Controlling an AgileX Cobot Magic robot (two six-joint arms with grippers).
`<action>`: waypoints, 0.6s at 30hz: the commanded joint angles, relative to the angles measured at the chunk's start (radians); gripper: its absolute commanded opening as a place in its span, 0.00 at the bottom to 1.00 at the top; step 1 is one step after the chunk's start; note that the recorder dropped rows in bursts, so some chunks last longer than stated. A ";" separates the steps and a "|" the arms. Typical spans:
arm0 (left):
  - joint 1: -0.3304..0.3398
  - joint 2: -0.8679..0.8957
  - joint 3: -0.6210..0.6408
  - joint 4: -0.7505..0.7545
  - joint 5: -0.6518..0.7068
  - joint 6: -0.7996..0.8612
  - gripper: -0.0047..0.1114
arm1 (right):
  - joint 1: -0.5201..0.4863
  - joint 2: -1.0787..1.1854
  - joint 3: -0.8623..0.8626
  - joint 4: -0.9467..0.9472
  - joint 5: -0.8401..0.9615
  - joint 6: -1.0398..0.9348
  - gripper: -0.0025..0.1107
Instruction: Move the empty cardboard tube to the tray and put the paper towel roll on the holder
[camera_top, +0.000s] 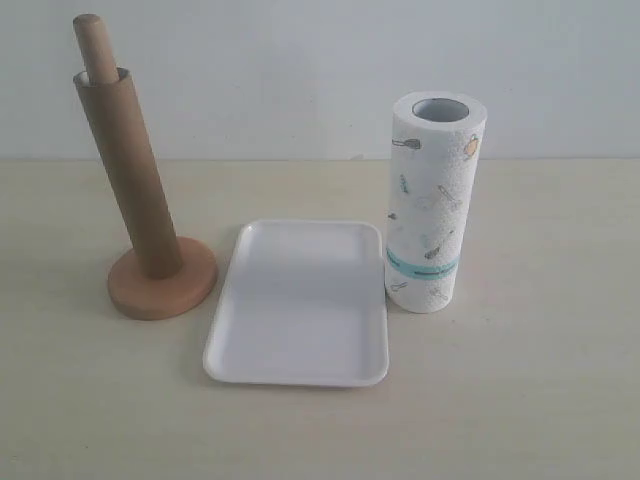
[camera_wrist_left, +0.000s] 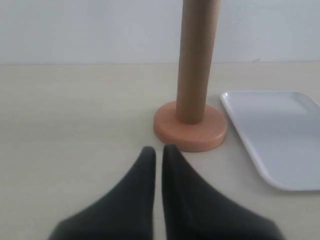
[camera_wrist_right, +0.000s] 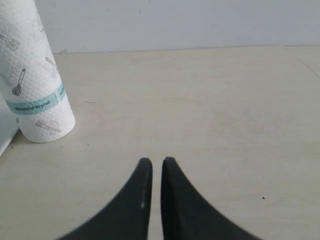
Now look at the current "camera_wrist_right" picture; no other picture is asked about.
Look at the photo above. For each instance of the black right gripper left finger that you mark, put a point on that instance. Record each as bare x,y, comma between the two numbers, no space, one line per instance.
127,216

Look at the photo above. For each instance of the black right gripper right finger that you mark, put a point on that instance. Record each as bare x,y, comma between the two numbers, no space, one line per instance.
187,215

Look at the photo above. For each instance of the printed white paper towel roll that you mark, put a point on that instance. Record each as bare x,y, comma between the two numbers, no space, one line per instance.
30,81

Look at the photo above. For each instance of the white rectangular plastic tray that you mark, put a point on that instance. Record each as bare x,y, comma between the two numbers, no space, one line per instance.
8,125

